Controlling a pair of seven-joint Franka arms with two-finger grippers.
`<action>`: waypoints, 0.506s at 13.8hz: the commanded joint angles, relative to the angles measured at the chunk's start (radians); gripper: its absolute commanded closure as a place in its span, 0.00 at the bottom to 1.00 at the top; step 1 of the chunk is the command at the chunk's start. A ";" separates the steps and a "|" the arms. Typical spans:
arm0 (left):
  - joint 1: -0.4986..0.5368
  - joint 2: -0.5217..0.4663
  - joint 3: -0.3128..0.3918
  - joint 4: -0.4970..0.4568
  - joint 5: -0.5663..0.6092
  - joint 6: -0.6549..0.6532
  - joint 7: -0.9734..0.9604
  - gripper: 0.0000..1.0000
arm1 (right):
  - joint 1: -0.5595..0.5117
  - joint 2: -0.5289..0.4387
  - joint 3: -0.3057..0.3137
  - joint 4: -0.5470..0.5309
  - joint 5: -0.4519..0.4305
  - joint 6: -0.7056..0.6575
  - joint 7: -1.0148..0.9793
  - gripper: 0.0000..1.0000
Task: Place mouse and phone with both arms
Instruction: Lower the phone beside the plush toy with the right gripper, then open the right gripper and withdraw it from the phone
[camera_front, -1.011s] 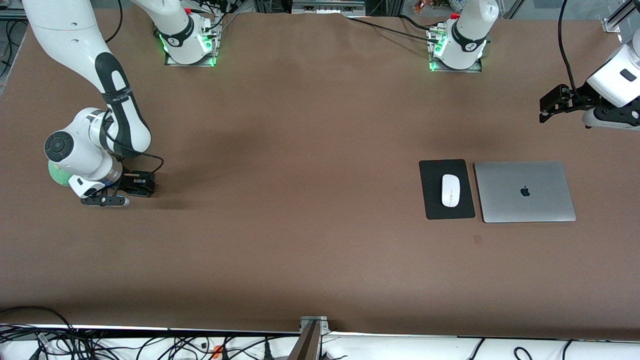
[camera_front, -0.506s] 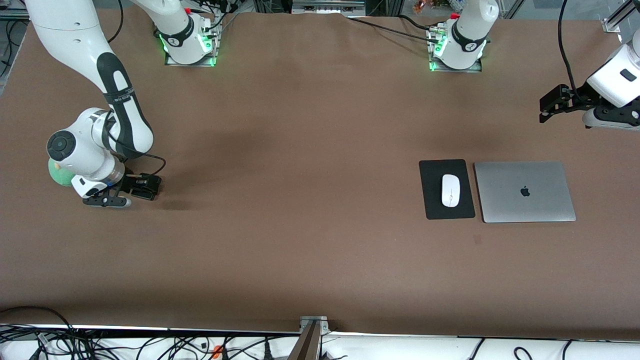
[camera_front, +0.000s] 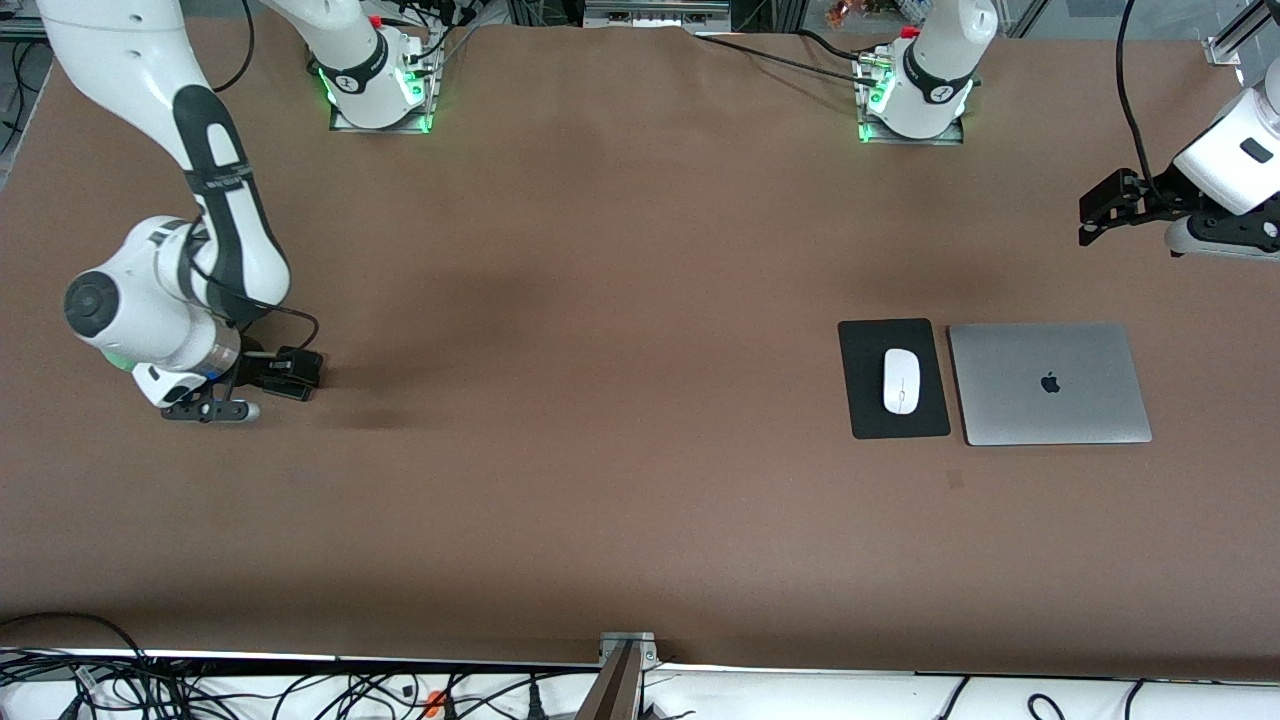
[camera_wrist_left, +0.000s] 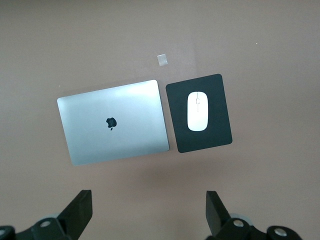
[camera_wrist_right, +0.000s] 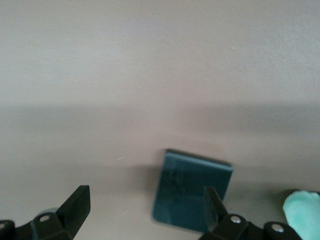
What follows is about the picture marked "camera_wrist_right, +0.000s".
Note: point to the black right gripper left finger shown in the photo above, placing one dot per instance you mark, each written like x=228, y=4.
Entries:
x=72, y=207

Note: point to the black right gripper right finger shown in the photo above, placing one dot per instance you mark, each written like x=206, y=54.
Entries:
x=217, y=217

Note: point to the black phone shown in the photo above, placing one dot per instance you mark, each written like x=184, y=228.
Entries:
x=185, y=185

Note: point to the green dinosaur plush toy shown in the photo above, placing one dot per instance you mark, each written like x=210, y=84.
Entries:
x=302, y=215

